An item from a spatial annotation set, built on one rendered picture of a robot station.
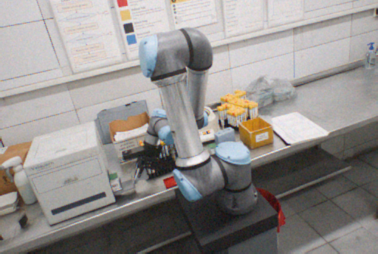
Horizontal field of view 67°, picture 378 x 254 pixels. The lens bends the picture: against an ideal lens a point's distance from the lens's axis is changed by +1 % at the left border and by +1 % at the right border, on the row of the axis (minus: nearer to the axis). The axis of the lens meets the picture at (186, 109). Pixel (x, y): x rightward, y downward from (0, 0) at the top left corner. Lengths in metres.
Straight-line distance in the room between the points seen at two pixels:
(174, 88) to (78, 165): 0.57
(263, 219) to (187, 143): 0.38
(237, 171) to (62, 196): 0.73
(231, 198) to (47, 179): 0.71
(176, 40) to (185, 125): 0.25
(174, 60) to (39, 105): 1.14
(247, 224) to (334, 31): 1.78
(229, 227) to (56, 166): 0.69
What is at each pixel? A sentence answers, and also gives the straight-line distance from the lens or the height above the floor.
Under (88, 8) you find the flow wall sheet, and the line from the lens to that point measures 1.69.
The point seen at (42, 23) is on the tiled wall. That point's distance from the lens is 1.73.
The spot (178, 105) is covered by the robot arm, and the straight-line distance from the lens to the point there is 0.85.
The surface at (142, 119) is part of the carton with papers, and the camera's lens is 1.79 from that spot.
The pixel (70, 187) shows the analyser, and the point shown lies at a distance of 1.28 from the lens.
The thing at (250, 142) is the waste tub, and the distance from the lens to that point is 1.48.
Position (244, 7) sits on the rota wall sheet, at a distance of 1.96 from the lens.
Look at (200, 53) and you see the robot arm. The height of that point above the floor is 1.50.
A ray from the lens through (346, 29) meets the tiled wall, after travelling 2.55.
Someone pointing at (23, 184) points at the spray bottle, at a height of 0.99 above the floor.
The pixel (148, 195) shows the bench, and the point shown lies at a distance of 1.32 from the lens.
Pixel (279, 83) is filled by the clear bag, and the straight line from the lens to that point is 2.06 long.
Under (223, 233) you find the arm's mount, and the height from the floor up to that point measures 0.93.
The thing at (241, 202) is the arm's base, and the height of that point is 0.98.
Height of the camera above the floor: 1.68
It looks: 23 degrees down
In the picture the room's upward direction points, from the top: 10 degrees counter-clockwise
